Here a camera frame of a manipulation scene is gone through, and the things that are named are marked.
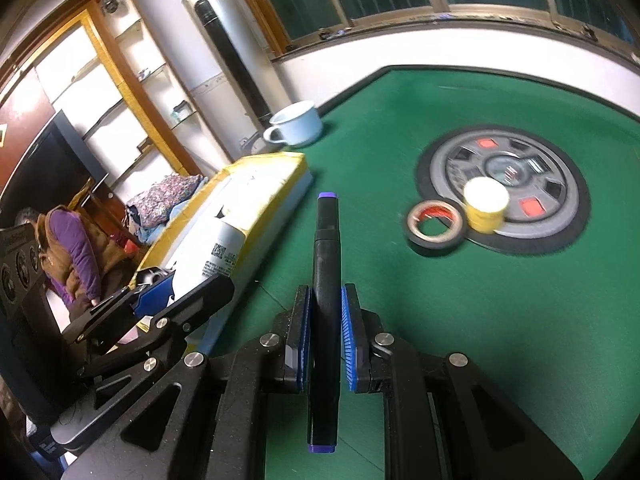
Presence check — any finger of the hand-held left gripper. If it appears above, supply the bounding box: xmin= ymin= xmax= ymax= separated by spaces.
xmin=59 ymin=279 xmax=176 ymax=348
xmin=76 ymin=274 xmax=237 ymax=382

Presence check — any white plastic bottle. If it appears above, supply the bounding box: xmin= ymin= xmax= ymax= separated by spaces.
xmin=200 ymin=215 xmax=247 ymax=281

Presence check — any floral cloth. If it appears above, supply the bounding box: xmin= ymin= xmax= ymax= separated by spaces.
xmin=125 ymin=172 xmax=208 ymax=231

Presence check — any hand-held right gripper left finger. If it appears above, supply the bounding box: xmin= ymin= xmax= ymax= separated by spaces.
xmin=60 ymin=284 xmax=313 ymax=480

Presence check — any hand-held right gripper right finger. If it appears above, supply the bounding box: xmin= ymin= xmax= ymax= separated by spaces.
xmin=341 ymin=283 xmax=586 ymax=480

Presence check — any black television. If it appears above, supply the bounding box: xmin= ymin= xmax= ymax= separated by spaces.
xmin=0 ymin=109 xmax=108 ymax=231

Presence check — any round grey control panel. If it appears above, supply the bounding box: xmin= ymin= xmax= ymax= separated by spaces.
xmin=415 ymin=124 xmax=592 ymax=256

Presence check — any wooden framed glass shelf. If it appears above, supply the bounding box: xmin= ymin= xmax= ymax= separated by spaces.
xmin=0 ymin=0 xmax=206 ymax=196

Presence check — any yellow storage box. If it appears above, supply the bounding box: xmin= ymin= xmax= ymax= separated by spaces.
xmin=127 ymin=151 xmax=316 ymax=356

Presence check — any black tape roll red core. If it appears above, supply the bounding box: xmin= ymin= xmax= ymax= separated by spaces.
xmin=406 ymin=199 xmax=468 ymax=256

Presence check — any white cup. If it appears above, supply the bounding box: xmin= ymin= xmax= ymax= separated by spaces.
xmin=263 ymin=100 xmax=323 ymax=148

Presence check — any black marker with purple caps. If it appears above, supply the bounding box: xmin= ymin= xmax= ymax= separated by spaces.
xmin=306 ymin=191 xmax=345 ymax=456

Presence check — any white tower air conditioner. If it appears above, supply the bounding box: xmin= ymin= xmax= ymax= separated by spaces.
xmin=181 ymin=0 xmax=273 ymax=133

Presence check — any yellow tape roll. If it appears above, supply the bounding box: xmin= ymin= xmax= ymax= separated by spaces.
xmin=462 ymin=176 xmax=510 ymax=234

